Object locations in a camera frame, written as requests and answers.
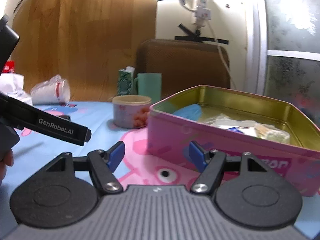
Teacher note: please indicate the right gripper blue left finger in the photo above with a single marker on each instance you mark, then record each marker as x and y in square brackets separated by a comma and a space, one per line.
[102, 165]

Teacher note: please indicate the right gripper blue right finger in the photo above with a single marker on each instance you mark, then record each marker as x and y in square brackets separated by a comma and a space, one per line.
[210, 165]

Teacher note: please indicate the blue glasses case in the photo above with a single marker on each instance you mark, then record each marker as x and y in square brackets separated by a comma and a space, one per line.
[192, 112]

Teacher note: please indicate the white blue wet wipes pack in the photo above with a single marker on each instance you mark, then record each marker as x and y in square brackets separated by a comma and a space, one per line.
[249, 127]

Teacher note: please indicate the person's left hand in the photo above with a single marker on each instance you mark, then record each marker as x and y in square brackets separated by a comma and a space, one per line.
[7, 161]

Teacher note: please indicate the white tissue pack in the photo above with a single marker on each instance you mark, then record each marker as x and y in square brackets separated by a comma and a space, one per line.
[12, 85]

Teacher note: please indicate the blue Peppa Pig blanket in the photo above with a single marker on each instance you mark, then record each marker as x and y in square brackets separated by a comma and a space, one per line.
[35, 150]

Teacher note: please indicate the round white food can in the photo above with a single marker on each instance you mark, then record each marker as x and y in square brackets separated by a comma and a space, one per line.
[131, 111]

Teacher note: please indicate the red snack box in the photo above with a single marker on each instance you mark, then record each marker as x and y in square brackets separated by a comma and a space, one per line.
[9, 67]

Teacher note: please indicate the white paper cup stack bag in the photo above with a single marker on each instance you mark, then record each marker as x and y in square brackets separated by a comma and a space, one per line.
[53, 91]

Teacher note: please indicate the green drink carton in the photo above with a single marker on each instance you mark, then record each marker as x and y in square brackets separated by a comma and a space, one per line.
[125, 81]

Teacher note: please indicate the green plastic cup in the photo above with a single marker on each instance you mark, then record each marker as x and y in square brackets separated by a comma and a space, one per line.
[148, 84]

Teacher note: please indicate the pink metal tin box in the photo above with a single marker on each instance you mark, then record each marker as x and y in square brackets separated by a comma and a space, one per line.
[298, 162]

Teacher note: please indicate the brown padded chair back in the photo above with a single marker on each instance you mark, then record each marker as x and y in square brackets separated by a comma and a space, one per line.
[183, 64]

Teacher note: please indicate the brown wooden headboard panel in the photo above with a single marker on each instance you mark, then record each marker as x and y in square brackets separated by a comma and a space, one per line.
[87, 42]

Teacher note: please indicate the white power strip with cables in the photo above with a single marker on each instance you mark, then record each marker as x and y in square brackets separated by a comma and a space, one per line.
[202, 16]

